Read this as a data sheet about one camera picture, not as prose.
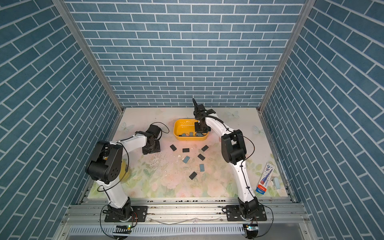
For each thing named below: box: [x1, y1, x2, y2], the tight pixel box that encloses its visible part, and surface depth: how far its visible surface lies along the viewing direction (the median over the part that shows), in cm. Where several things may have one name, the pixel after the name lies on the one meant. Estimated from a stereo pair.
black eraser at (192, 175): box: [189, 171, 198, 180], surface depth 88 cm
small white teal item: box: [270, 177, 280, 191], surface depth 83 cm
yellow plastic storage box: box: [173, 118, 210, 141], surface depth 107 cm
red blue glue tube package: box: [256, 162, 275, 195], surface depth 86 cm
